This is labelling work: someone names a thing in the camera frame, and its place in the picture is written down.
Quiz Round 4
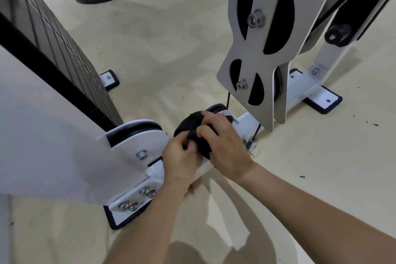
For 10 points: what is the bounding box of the white floor pulley housing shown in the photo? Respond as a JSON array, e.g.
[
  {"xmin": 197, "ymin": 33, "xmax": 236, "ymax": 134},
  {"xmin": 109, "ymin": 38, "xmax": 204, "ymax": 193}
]
[{"xmin": 95, "ymin": 119, "xmax": 170, "ymax": 206}]

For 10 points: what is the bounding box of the small black pulley wheel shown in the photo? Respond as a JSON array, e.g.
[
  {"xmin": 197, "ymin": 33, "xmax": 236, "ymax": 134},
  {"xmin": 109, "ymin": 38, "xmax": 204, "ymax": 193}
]
[{"xmin": 230, "ymin": 58, "xmax": 283, "ymax": 107}]

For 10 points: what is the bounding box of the white weight stack shroud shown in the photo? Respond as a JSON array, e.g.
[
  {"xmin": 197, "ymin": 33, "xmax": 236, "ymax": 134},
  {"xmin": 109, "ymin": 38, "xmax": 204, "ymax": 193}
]
[{"xmin": 0, "ymin": 44, "xmax": 130, "ymax": 205}]

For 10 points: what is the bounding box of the person's right forearm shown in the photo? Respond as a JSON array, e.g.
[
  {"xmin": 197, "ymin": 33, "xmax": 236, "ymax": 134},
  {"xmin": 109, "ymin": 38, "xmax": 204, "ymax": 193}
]
[{"xmin": 238, "ymin": 162, "xmax": 396, "ymax": 264}]

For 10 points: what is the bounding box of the white hanging pulley bracket plate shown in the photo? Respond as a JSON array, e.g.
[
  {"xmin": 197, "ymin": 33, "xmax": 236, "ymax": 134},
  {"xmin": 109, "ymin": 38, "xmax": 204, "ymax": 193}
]
[{"xmin": 217, "ymin": 0, "xmax": 337, "ymax": 133}]

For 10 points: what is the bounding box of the black cloth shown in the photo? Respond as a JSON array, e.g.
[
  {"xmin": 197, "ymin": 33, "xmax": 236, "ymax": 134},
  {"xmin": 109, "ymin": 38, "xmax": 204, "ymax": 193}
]
[{"xmin": 173, "ymin": 112, "xmax": 224, "ymax": 160}]

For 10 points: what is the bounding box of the white machine base frame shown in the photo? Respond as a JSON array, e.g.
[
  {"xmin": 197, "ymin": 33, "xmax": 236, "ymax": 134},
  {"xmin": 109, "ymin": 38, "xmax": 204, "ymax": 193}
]
[{"xmin": 145, "ymin": 36, "xmax": 361, "ymax": 187}]

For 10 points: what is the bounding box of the person's left hand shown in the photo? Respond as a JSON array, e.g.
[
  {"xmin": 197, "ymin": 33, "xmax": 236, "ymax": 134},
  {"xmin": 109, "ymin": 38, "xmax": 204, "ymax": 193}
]
[{"xmin": 162, "ymin": 133, "xmax": 202, "ymax": 187}]

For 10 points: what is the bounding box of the black weight plate stack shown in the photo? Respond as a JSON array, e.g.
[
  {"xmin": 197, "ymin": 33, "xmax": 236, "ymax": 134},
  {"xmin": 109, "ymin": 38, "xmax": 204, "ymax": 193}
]
[{"xmin": 0, "ymin": 0, "xmax": 125, "ymax": 133}]

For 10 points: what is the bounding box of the black rubber foot pad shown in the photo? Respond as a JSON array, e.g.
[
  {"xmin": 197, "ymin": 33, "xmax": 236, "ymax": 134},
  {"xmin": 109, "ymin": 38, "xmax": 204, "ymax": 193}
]
[
  {"xmin": 303, "ymin": 85, "xmax": 343, "ymax": 115},
  {"xmin": 100, "ymin": 70, "xmax": 120, "ymax": 90},
  {"xmin": 103, "ymin": 200, "xmax": 153, "ymax": 230}
]

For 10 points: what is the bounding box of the thin black machine cable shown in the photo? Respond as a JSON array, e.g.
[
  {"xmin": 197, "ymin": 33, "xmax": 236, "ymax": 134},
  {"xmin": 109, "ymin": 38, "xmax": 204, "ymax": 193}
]
[{"xmin": 225, "ymin": 92, "xmax": 264, "ymax": 144}]

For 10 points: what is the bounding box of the large black pulley wheel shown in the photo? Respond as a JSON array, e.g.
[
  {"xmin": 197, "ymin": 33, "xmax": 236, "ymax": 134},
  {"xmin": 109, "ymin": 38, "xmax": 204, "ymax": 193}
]
[{"xmin": 238, "ymin": 0, "xmax": 295, "ymax": 55}]

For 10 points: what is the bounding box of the large silver axle bolt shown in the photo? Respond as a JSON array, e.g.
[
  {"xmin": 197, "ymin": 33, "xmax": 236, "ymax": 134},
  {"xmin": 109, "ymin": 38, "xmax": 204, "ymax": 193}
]
[{"xmin": 247, "ymin": 9, "xmax": 267, "ymax": 28}]

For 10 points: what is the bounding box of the black floor pulley wheel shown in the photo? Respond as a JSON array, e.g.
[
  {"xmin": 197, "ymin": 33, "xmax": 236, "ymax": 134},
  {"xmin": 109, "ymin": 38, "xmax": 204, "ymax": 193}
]
[{"xmin": 107, "ymin": 121, "xmax": 163, "ymax": 147}]

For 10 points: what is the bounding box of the person's right hand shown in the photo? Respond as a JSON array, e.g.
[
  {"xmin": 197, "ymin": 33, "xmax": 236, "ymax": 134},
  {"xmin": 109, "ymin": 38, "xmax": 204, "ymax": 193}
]
[{"xmin": 196, "ymin": 111, "xmax": 258, "ymax": 184}]

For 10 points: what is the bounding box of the person's left forearm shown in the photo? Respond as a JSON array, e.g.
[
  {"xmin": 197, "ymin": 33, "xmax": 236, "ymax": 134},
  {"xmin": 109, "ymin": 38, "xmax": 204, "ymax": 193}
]
[{"xmin": 105, "ymin": 177, "xmax": 199, "ymax": 264}]

